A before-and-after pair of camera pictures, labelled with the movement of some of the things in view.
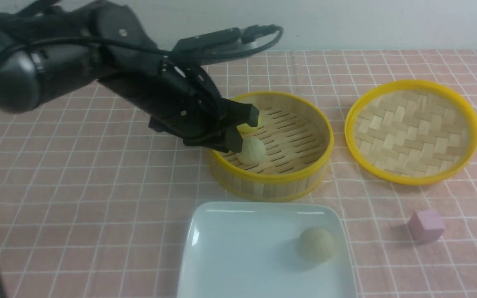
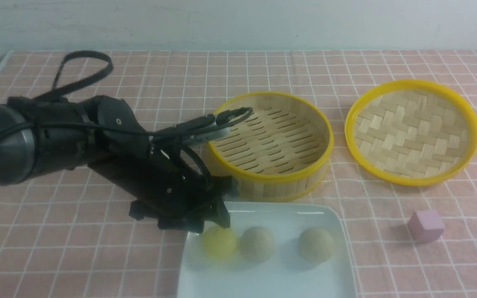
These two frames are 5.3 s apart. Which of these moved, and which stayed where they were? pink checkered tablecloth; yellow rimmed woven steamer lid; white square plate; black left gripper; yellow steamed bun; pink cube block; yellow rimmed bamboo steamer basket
Moved: black left gripper; yellow steamed bun
Stayed: white square plate; yellow rimmed bamboo steamer basket; pink checkered tablecloth; yellow rimmed woven steamer lid; pink cube block
